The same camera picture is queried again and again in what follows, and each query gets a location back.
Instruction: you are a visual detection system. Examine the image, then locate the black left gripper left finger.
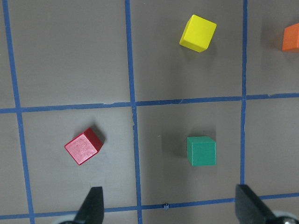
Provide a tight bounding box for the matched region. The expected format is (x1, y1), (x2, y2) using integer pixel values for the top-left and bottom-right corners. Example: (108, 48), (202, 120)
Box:
(74, 187), (104, 224)

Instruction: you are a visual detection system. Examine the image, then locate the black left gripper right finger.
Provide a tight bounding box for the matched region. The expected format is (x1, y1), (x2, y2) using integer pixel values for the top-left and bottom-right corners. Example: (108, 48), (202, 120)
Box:
(235, 184), (277, 224)

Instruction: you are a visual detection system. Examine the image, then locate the red wooden block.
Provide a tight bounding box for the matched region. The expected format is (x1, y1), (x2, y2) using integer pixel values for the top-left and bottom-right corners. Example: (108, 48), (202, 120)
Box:
(64, 128), (103, 166)

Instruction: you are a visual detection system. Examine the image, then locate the green wooden block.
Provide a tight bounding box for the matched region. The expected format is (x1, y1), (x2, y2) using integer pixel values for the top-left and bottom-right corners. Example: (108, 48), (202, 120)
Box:
(186, 136), (217, 167)

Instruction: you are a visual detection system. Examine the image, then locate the orange wooden block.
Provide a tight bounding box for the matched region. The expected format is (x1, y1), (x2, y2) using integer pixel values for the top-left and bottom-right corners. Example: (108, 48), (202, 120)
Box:
(282, 23), (299, 53)

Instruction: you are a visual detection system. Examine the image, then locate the yellow wooden block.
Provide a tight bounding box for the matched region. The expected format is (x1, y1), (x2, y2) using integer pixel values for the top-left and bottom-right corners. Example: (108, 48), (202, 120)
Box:
(179, 14), (217, 53)

